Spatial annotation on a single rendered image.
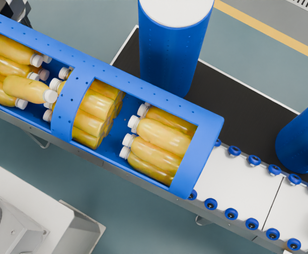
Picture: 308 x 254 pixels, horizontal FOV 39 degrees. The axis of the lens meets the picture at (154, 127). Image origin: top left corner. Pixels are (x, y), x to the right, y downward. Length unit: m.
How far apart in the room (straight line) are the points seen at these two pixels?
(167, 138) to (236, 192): 0.39
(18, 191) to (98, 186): 1.16
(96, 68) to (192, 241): 1.37
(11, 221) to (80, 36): 1.80
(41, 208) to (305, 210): 0.88
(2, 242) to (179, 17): 0.96
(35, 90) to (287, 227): 0.95
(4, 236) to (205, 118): 0.63
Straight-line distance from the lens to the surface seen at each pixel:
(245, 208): 1.54
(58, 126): 1.33
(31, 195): 1.33
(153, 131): 1.27
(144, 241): 2.42
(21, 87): 1.41
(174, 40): 1.66
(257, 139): 2.42
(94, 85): 1.37
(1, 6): 1.73
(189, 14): 1.60
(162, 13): 1.60
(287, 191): 1.59
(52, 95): 1.34
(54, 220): 1.30
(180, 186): 1.28
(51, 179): 2.50
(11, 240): 1.06
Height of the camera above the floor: 2.42
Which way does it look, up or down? 75 degrees down
